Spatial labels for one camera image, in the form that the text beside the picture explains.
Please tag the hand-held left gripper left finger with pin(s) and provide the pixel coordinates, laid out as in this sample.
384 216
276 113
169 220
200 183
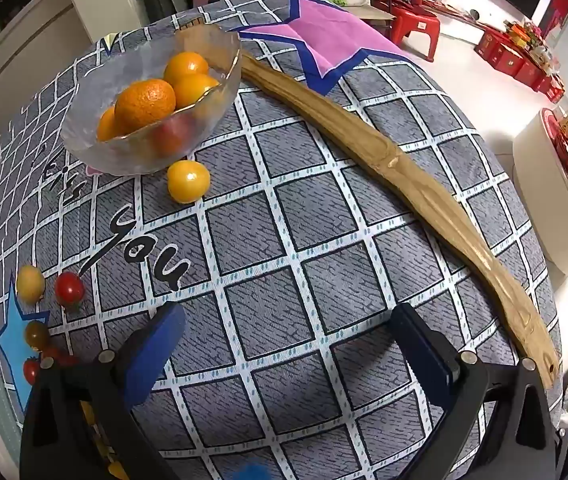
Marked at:
161 345

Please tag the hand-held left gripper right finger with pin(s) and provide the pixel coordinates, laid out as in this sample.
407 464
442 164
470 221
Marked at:
421 345

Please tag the red cherry tomato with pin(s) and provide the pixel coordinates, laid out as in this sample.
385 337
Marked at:
30 370
59 356
69 288

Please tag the brown cherry tomato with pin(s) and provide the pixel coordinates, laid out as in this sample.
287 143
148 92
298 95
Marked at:
37 334

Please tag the grey checked star tablecloth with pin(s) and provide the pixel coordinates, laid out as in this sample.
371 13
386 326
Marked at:
289 240

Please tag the long wooden stick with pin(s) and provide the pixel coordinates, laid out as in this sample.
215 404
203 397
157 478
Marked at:
414 175

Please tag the white cabinet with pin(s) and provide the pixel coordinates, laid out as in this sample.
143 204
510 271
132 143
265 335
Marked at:
546 200

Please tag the clear glass bowl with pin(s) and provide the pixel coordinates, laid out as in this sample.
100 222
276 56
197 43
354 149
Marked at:
114 157

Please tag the red gift box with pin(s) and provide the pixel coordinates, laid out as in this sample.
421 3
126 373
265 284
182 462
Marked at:
501 51
550 86

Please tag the red plastic stool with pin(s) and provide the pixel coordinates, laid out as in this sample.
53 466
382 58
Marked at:
414 22

